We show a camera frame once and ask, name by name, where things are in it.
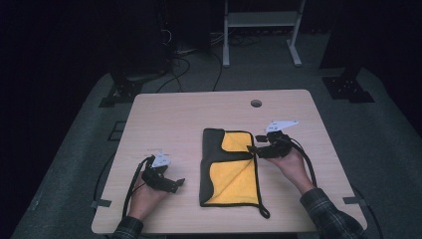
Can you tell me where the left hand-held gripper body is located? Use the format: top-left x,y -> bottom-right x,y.
141,151 -> 177,193

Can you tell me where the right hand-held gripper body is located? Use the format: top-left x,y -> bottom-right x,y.
264,119 -> 300,158

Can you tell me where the yellow and black cloth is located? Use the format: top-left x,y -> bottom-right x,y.
198,127 -> 272,220

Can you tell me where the person's right hand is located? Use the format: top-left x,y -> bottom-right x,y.
267,148 -> 316,195

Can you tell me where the person's left hand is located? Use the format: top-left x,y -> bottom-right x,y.
127,172 -> 170,222

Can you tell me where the grey tape strip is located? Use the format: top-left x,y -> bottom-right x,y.
90,198 -> 112,210
342,195 -> 368,205

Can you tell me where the black stand base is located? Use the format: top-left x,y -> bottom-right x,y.
99,77 -> 145,109
321,68 -> 376,104

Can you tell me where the left hand-held gripper black cable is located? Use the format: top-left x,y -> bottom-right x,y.
121,155 -> 155,219

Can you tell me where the hand-held gripper black cable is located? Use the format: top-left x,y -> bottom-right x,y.
121,155 -> 155,219
282,135 -> 384,239

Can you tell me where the right hand-held gripper black cable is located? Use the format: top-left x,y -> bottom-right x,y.
282,135 -> 384,239

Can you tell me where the black floor outlet frame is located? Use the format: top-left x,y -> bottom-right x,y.
106,120 -> 127,142

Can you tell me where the thin black floor cable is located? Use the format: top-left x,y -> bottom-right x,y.
211,52 -> 224,93

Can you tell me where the tangled cable bundle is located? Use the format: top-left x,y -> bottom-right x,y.
228,32 -> 262,48

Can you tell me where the white metal stand frame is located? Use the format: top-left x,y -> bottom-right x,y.
222,0 -> 307,69

